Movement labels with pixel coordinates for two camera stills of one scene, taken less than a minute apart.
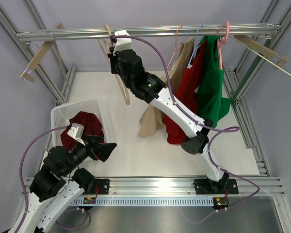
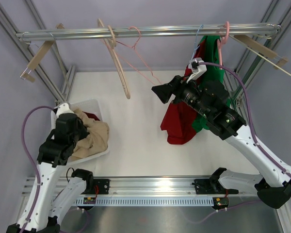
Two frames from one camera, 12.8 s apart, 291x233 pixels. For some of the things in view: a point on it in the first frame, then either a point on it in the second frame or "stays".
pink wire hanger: x=175 y=44 to x=139 y=57
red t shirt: x=174 y=132 stays
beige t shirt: x=150 y=124 to x=96 y=139
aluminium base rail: x=180 y=187 stays
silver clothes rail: x=153 y=31 stays
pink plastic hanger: x=220 y=44 stays
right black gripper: x=113 y=58 to x=165 y=91
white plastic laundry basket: x=60 y=116 stays
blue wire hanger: x=189 y=66 stays
